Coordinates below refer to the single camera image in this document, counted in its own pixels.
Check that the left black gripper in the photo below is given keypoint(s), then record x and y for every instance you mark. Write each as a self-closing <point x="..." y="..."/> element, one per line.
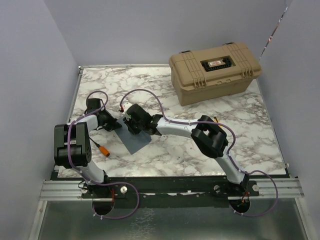
<point x="113" y="124"/>

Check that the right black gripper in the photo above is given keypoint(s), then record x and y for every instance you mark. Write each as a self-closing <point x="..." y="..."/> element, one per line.
<point x="128" y="122"/>

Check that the grey blue envelope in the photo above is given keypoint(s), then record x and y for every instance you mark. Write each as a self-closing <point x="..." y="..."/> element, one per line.
<point x="133" y="143"/>

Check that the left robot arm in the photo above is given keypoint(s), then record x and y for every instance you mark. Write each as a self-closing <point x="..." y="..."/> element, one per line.
<point x="72" y="143"/>

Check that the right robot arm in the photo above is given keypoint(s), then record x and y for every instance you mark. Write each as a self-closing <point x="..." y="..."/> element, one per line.
<point x="207" y="134"/>

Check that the tan plastic toolbox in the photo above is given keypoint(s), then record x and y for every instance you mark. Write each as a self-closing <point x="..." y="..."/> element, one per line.
<point x="202" y="75"/>

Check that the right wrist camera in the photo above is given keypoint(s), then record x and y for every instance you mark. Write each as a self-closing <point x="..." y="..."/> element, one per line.
<point x="125" y="106"/>

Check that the orange handled screwdriver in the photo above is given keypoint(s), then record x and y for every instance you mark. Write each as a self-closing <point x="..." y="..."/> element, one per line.
<point x="101" y="148"/>

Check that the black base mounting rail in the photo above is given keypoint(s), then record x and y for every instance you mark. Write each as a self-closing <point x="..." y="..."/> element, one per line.
<point x="156" y="192"/>

